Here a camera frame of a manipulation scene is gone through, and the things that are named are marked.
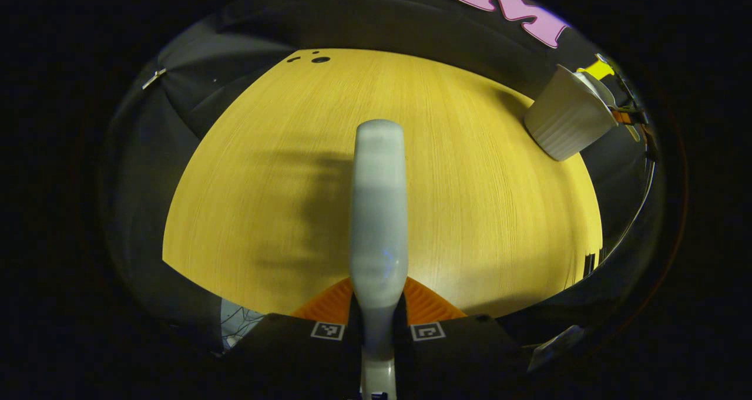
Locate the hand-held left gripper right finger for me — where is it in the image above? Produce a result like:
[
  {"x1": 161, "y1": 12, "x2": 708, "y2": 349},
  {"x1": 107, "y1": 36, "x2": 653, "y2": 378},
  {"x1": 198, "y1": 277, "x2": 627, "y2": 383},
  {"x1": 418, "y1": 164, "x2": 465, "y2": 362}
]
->
[{"x1": 395, "y1": 277, "x2": 525, "y2": 398}]

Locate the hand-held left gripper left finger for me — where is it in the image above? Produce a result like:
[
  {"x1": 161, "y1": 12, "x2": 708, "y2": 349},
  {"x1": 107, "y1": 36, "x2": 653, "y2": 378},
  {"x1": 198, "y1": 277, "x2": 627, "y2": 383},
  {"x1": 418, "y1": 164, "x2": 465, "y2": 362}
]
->
[{"x1": 226, "y1": 278, "x2": 362, "y2": 398}]

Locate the white dustpan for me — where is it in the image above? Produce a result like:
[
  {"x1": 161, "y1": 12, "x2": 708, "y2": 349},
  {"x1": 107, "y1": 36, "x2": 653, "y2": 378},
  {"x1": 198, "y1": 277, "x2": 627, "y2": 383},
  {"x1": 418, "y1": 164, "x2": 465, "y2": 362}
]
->
[{"x1": 573, "y1": 70, "x2": 642, "y2": 143}]

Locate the white ribbed garbage bin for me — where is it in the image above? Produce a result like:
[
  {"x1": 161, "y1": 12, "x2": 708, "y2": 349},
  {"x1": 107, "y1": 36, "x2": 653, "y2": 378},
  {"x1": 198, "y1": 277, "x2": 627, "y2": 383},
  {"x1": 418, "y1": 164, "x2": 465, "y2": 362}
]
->
[{"x1": 523, "y1": 65, "x2": 619, "y2": 162}]

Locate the small white broom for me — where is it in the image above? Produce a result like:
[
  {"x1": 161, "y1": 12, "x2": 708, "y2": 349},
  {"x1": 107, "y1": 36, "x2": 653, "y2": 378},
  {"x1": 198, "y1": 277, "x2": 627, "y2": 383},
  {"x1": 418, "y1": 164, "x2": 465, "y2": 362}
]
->
[{"x1": 349, "y1": 119, "x2": 409, "y2": 400}]

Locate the black backdrop cloth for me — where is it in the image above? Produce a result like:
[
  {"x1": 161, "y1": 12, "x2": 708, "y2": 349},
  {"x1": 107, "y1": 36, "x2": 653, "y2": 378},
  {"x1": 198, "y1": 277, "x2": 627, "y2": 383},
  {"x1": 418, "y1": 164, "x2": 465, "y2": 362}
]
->
[{"x1": 103, "y1": 0, "x2": 666, "y2": 354}]

